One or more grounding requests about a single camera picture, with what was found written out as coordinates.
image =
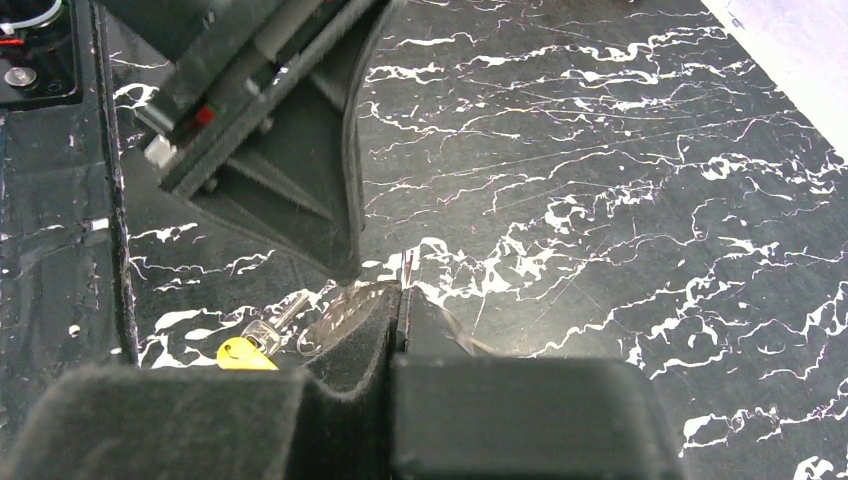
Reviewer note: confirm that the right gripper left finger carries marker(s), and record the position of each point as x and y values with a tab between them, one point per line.
325	419

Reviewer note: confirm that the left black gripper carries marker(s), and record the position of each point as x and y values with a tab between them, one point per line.
258	113

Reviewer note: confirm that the white keyring holder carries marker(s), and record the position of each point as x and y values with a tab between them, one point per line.
371	311

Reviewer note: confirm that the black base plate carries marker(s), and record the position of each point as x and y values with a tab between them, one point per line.
63	290

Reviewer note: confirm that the yellow tagged key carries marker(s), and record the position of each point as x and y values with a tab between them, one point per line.
259	341

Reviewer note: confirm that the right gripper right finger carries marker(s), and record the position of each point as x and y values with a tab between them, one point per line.
459	412

